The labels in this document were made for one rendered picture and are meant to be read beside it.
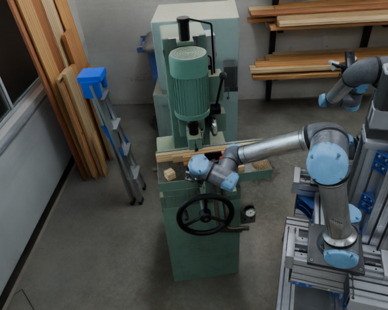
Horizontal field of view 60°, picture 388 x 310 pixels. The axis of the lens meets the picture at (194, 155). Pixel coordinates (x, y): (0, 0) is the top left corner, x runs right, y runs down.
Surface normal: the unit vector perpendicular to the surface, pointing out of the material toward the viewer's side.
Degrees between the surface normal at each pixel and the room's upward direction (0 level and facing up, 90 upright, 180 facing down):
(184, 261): 90
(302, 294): 0
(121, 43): 90
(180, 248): 90
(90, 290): 0
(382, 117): 90
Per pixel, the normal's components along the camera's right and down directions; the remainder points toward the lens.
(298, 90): -0.03, 0.62
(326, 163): -0.40, 0.47
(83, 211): -0.07, -0.79
